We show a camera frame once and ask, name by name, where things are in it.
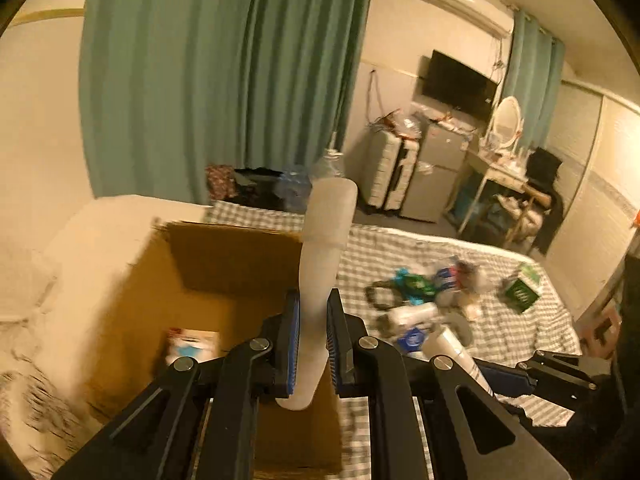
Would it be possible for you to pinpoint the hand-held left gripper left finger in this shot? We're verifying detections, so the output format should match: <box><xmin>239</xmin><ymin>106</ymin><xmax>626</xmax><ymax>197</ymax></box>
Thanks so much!
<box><xmin>50</xmin><ymin>288</ymin><xmax>303</xmax><ymax>480</ymax></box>

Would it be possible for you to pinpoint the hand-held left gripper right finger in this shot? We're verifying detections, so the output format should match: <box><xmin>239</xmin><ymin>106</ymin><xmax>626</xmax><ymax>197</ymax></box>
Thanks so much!
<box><xmin>325</xmin><ymin>289</ymin><xmax>571</xmax><ymax>480</ymax></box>

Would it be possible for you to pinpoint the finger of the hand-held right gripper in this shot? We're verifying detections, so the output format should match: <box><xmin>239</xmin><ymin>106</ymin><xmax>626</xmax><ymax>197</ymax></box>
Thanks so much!
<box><xmin>472</xmin><ymin>349</ymin><xmax>599</xmax><ymax>412</ymax></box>

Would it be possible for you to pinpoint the white plastic tube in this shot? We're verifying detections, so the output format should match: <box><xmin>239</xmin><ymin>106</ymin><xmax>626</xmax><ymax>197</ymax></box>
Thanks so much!
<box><xmin>424</xmin><ymin>325</ymin><xmax>497</xmax><ymax>397</ymax></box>

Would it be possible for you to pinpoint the green carton box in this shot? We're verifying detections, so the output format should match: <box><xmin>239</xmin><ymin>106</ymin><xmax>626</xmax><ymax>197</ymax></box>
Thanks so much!
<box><xmin>501</xmin><ymin>261</ymin><xmax>544</xmax><ymax>315</ymax></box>

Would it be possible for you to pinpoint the brown cardboard box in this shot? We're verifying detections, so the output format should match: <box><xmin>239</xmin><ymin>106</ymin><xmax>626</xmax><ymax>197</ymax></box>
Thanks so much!
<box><xmin>82</xmin><ymin>217</ymin><xmax>347</xmax><ymax>476</ymax></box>

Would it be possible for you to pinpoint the red blue white packet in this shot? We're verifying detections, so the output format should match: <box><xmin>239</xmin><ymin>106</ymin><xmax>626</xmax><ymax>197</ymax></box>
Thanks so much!
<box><xmin>434</xmin><ymin>264</ymin><xmax>462</xmax><ymax>292</ymax></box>

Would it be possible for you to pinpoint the translucent white plastic bottle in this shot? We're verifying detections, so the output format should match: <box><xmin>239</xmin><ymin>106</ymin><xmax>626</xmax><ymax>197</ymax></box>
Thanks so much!
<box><xmin>276</xmin><ymin>177</ymin><xmax>359</xmax><ymax>411</ymax></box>

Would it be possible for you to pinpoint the round blue packet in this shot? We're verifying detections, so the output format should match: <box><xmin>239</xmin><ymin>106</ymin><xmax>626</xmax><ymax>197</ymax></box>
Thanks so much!
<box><xmin>397</xmin><ymin>327</ymin><xmax>432</xmax><ymax>357</ymax></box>

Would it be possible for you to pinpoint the small white bottle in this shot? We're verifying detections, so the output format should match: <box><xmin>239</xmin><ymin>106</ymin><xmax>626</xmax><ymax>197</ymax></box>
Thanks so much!
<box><xmin>386</xmin><ymin>302</ymin><xmax>442</xmax><ymax>329</ymax></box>

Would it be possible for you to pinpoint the white printed packet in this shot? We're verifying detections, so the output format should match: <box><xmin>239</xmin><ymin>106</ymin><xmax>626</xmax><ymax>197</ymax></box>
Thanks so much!
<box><xmin>165</xmin><ymin>328</ymin><xmax>221</xmax><ymax>367</ymax></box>

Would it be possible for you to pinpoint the clear plastic bag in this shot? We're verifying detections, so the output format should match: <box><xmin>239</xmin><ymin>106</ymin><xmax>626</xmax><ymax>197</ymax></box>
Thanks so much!
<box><xmin>460</xmin><ymin>259</ymin><xmax>497</xmax><ymax>297</ymax></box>

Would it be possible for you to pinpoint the checkered bed sheet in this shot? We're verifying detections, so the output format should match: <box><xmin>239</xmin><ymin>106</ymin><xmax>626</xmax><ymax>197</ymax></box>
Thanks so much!
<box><xmin>207</xmin><ymin>200</ymin><xmax>584</xmax><ymax>480</ymax></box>

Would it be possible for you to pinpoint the blue bottle pack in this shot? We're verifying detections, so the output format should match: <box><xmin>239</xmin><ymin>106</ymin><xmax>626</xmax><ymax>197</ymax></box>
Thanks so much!
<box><xmin>274</xmin><ymin>170</ymin><xmax>313</xmax><ymax>212</ymax></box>

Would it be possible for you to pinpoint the black flat bag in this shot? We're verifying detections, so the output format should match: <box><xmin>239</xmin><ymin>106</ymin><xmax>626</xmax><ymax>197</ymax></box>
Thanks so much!
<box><xmin>233</xmin><ymin>167</ymin><xmax>284</xmax><ymax>207</ymax></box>

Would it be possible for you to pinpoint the floral patterned bag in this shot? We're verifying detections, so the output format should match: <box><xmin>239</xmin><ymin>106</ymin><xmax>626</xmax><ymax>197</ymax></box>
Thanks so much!
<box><xmin>205</xmin><ymin>164</ymin><xmax>237</xmax><ymax>202</ymax></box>

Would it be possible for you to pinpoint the clear water bottle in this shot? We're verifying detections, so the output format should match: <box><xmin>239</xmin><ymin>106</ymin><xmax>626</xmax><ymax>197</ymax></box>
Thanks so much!
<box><xmin>311</xmin><ymin>149</ymin><xmax>347</xmax><ymax>184</ymax></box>

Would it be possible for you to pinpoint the white ribbed suitcase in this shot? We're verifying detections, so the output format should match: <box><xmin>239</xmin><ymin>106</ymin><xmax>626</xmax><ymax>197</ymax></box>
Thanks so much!
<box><xmin>367</xmin><ymin>127</ymin><xmax>421</xmax><ymax>212</ymax></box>

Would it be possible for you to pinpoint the grey mini fridge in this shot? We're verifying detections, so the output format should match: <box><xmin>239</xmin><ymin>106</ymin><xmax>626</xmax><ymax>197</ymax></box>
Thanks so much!
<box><xmin>400</xmin><ymin>122</ymin><xmax>474</xmax><ymax>224</ymax></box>

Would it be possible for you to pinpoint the chair with black garment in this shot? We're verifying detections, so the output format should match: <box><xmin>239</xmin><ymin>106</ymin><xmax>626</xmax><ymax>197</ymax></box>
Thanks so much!
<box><xmin>519</xmin><ymin>147</ymin><xmax>567</xmax><ymax>257</ymax></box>

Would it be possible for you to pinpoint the white vanity table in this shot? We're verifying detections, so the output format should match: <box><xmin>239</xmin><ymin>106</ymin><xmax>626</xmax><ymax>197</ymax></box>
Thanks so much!
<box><xmin>457</xmin><ymin>147</ymin><xmax>532</xmax><ymax>247</ymax></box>

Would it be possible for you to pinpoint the white pillow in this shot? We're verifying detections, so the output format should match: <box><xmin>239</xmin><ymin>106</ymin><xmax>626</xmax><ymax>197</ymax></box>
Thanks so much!
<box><xmin>0</xmin><ymin>194</ymin><xmax>212</xmax><ymax>406</ymax></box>

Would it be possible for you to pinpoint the white sliding wardrobe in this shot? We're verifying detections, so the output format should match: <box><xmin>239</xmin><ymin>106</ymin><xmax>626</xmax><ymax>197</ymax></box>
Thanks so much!
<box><xmin>546</xmin><ymin>79</ymin><xmax>640</xmax><ymax>322</ymax></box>

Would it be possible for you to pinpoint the oval white vanity mirror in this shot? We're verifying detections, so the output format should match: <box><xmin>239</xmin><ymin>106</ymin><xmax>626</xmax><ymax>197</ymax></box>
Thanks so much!
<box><xmin>482</xmin><ymin>96</ymin><xmax>524</xmax><ymax>154</ymax></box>

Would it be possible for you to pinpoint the leaf-patterned white blanket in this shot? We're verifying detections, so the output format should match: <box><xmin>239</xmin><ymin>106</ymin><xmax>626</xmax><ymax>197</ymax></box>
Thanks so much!
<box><xmin>0</xmin><ymin>320</ymin><xmax>103</xmax><ymax>477</ymax></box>

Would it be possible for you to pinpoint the white fringed cloth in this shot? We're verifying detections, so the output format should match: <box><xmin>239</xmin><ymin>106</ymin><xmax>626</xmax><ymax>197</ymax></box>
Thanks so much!
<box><xmin>0</xmin><ymin>246</ymin><xmax>60</xmax><ymax>320</ymax></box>

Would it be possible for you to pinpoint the narrow green window curtain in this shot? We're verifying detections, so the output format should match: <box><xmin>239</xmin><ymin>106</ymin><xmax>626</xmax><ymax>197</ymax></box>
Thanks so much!
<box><xmin>500</xmin><ymin>10</ymin><xmax>566</xmax><ymax>149</ymax></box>

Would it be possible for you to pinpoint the wide green curtain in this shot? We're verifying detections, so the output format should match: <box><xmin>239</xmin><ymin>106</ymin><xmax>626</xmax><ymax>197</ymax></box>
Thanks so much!
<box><xmin>79</xmin><ymin>0</ymin><xmax>379</xmax><ymax>211</ymax></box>

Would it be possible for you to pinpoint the white air conditioner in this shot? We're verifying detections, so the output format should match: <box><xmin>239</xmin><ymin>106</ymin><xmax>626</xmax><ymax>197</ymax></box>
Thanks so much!
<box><xmin>425</xmin><ymin>0</ymin><xmax>516</xmax><ymax>39</ymax></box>

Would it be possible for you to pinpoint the black strap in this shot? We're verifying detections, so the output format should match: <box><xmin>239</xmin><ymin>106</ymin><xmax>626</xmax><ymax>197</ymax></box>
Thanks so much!
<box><xmin>364</xmin><ymin>282</ymin><xmax>402</xmax><ymax>312</ymax></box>

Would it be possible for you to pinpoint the hanging wall cable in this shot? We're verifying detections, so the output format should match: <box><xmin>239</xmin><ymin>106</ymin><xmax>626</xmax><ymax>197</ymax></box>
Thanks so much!
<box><xmin>366</xmin><ymin>69</ymin><xmax>382</xmax><ymax>127</ymax></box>

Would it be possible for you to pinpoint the black wall television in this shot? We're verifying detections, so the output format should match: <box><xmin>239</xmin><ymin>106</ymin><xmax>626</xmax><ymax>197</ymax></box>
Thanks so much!
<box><xmin>421</xmin><ymin>50</ymin><xmax>500</xmax><ymax>121</ymax></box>

